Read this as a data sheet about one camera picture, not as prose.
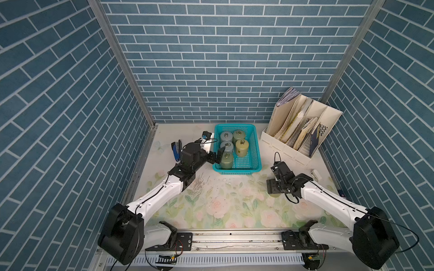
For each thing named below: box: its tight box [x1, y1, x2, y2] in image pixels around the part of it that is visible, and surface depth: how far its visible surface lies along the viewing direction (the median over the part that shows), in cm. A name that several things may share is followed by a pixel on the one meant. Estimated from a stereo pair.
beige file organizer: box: [261, 94, 344, 166], surface depth 101 cm
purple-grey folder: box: [275, 86, 302, 108], surface depth 98 cm
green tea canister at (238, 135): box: [232, 129, 246, 146], surface depth 105 cm
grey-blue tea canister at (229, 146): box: [219, 140, 234, 154], surface depth 99 cm
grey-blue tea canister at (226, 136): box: [219, 130, 234, 142], surface depth 104 cm
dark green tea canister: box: [219, 150, 234, 170], surface depth 95 cm
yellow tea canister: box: [235, 138, 250, 157], surface depth 101 cm
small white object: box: [310, 169, 322, 182], surface depth 95 cm
